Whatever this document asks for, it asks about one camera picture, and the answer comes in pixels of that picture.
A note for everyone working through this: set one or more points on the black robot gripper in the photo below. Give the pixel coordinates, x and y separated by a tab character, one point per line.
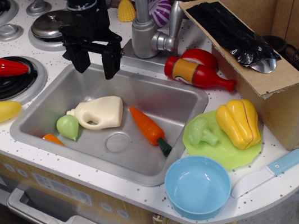
90	32

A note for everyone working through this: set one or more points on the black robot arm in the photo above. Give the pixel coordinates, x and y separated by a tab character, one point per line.
88	32

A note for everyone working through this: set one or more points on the light blue plastic bowl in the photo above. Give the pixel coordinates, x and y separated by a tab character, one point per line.
198	187

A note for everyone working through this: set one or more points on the silver toy faucet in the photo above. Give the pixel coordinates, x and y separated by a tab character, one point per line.
147	41

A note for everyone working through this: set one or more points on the cream toy detergent jug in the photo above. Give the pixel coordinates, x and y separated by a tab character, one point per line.
101	113

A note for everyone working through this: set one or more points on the yellow toy corn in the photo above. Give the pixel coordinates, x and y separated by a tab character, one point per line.
126	11

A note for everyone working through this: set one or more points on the silver pot lid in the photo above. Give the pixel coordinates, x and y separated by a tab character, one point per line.
46	26

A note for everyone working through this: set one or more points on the light green toy pear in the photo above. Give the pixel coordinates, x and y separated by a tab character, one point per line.
68	126

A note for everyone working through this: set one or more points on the grey stove knob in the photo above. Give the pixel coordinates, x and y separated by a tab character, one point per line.
38	7
9	32

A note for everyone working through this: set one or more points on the stainless steel sink basin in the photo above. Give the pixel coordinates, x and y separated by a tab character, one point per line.
122	151

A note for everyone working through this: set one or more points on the purple white striped ball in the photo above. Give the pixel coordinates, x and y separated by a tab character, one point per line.
160	11

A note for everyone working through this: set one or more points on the small orange toy carrot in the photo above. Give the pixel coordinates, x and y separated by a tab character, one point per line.
52	138

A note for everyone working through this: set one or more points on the red toy ketchup bottle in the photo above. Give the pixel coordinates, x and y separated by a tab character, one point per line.
198	68

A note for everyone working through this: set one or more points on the front left stove burner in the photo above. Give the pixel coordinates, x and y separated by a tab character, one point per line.
23	88

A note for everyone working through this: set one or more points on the green toy broccoli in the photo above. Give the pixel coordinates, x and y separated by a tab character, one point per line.
198	131

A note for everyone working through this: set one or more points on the light green plastic plate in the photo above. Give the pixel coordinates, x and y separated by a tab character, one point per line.
224	152

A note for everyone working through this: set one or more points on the yellow toy bell pepper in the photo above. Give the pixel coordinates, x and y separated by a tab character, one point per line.
239	120

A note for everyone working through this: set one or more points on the metal spoon in box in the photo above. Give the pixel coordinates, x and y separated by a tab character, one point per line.
264	66

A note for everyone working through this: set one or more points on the toy knife blue handle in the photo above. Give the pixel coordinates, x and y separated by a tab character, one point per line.
257	178

